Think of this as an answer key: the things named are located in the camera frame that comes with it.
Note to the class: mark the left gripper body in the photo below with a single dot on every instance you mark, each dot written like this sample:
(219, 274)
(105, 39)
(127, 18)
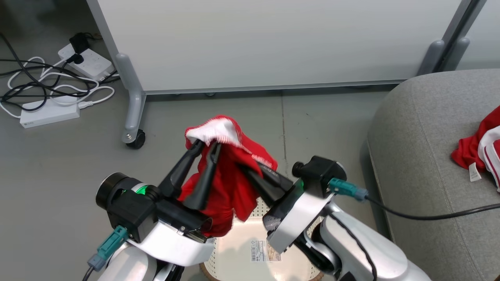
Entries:
(175, 238)

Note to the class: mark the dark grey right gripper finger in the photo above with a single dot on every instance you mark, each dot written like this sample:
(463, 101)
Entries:
(279, 181)
(265, 189)

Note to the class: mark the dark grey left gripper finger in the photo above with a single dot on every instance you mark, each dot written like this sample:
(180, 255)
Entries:
(205, 183)
(177, 175)

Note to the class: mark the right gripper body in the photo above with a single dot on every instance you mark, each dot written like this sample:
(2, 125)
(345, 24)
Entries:
(297, 214)

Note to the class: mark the red garment with white trim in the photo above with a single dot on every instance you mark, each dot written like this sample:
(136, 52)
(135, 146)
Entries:
(228, 183)

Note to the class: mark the red jersey with letter print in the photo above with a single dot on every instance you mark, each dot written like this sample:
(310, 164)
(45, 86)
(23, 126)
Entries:
(466, 150)

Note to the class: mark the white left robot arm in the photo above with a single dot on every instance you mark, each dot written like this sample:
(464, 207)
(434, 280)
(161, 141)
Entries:
(125, 267)

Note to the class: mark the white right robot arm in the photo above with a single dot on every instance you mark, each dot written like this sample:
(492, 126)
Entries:
(363, 249)

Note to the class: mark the grey fabric sofa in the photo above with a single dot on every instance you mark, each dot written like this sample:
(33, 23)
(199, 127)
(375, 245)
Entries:
(422, 156)

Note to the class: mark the barcode sticker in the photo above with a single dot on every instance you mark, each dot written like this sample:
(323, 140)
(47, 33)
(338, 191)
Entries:
(263, 251)

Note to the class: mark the black caster wheel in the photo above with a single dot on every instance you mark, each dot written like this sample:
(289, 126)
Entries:
(137, 139)

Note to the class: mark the white perforated laundry basket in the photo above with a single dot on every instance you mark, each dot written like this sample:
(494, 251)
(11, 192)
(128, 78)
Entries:
(234, 261)

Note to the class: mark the grey partition leg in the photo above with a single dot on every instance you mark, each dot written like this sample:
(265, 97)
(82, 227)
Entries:
(134, 101)

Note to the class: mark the white partition panel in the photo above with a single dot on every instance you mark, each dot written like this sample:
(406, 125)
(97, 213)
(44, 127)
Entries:
(281, 43)
(482, 35)

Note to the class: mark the white power strip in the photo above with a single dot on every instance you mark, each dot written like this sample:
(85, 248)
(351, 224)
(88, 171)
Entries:
(93, 64)

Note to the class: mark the white flat box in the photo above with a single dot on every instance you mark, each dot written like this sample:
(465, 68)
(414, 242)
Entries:
(49, 114)

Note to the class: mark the black plug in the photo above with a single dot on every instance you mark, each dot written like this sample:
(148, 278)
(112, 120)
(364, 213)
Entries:
(76, 59)

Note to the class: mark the black power adapter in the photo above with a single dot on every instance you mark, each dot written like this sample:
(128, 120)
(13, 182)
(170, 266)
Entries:
(79, 42)

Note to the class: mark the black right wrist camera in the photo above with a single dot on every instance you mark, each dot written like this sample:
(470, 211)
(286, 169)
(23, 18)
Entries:
(318, 173)

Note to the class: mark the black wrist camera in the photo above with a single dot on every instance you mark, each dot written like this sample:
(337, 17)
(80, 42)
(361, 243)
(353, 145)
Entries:
(125, 207)
(318, 173)

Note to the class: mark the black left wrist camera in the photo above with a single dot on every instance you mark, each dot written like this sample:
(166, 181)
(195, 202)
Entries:
(125, 207)

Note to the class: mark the grey partition foot post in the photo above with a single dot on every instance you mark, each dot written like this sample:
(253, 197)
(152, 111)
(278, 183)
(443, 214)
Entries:
(457, 54)
(430, 58)

